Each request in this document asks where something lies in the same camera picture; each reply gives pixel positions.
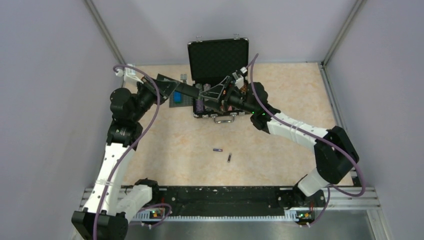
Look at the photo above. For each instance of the blue lego brick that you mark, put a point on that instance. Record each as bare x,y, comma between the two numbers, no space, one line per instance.
177,97

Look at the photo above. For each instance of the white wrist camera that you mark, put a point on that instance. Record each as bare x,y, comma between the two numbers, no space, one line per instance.
239,75
128,73

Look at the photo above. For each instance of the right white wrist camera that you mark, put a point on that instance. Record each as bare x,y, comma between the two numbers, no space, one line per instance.
239,75

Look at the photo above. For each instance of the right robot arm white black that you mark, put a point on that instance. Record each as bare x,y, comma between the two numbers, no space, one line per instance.
334,152

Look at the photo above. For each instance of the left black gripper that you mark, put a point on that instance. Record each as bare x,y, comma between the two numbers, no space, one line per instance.
167,87

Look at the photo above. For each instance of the black remote control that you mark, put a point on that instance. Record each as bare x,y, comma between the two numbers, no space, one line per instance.
210,97

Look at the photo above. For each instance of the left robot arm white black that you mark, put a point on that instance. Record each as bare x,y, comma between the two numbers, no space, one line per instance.
104,216

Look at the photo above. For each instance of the green purple chip stack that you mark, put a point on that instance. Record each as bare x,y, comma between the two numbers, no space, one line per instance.
199,102

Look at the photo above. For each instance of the black poker chip case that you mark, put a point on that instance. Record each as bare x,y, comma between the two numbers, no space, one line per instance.
211,61

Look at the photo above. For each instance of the grey lego baseplate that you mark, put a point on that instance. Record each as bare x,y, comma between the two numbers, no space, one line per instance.
187,93

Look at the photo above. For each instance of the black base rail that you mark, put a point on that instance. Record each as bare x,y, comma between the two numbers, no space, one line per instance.
230,204

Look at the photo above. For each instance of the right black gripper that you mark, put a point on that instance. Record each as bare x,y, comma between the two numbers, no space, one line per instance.
215,92

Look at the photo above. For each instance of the grey lego tower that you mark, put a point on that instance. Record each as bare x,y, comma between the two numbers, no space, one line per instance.
184,78

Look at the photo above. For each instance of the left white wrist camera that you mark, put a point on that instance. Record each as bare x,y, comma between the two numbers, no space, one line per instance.
128,73

